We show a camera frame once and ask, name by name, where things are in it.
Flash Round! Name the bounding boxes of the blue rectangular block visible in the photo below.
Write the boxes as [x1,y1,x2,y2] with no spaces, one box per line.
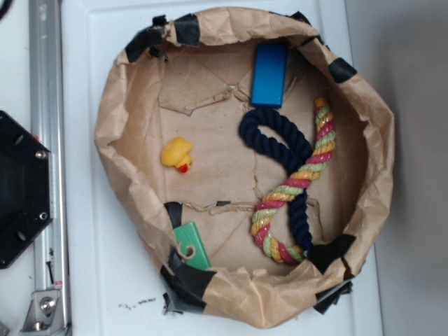
[251,43,288,108]

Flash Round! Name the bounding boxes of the aluminium extrusion rail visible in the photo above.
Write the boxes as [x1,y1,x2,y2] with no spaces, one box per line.
[29,1,72,335]

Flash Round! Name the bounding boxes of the green flat block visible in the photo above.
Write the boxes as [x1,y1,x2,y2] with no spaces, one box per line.
[174,222,211,270]

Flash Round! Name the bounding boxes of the yellow rubber duck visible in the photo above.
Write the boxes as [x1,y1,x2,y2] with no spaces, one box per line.
[161,137,193,174]

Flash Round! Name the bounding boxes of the multicolour twisted rope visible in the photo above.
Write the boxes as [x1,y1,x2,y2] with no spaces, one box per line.
[250,97,336,265]

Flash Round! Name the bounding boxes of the dark navy rope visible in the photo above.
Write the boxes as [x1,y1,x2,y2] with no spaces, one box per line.
[239,107,314,252]

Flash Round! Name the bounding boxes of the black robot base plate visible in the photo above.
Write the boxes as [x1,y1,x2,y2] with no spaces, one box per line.
[1,111,52,270]

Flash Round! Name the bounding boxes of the brown paper bag bin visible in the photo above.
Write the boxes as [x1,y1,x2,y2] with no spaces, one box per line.
[94,7,395,328]

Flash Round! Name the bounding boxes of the metal corner bracket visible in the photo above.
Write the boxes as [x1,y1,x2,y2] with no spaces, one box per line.
[20,289,64,335]

